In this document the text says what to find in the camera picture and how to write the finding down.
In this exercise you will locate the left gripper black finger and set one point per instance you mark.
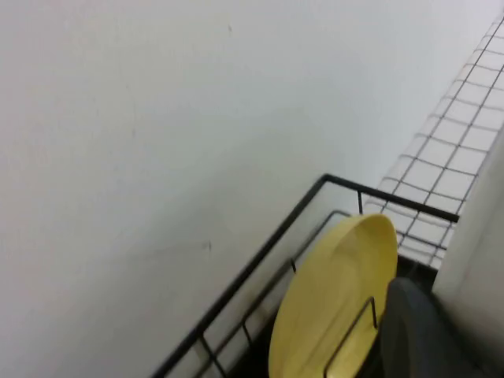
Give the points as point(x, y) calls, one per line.
point(413, 338)

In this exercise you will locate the white round plate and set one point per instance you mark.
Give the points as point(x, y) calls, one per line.
point(480, 256)

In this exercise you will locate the yellow round plate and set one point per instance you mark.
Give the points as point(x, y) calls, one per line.
point(334, 295)

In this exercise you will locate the white black-grid tablecloth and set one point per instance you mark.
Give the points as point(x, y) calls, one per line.
point(453, 138)

